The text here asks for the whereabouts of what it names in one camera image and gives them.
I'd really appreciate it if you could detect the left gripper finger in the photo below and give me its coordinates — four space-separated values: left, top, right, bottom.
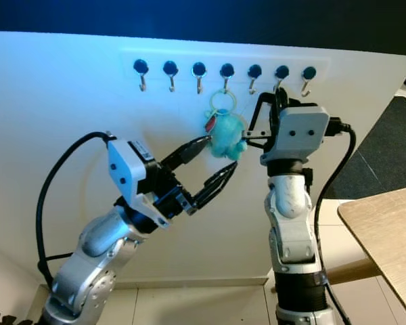
191 161 238 208
161 135 212 171

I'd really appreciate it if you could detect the black capped metal hook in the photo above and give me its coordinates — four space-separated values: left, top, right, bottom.
246 63 263 95
191 61 207 94
162 60 178 93
272 64 290 92
299 65 317 98
219 62 235 92
133 58 149 92

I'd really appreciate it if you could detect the black floor mat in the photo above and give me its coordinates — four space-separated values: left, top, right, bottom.
321 95 406 201

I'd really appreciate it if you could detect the light wooden table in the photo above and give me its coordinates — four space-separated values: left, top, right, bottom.
269 184 406 323

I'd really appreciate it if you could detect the teal plush keychain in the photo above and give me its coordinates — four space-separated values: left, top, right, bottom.
204 90 248 162

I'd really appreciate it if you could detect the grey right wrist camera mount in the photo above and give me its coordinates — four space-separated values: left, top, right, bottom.
278 106 331 162

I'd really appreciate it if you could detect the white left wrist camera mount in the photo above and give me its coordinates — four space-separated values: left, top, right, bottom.
106 138 157 219

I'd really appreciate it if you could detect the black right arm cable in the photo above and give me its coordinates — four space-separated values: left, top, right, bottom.
312 117 359 325

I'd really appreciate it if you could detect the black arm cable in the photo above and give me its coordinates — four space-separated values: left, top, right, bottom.
312 117 359 325
37 131 118 288

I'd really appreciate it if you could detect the white wall hook rail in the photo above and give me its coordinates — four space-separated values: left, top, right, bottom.
120 47 332 83

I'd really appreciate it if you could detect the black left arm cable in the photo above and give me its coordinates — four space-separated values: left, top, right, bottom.
37 131 118 288

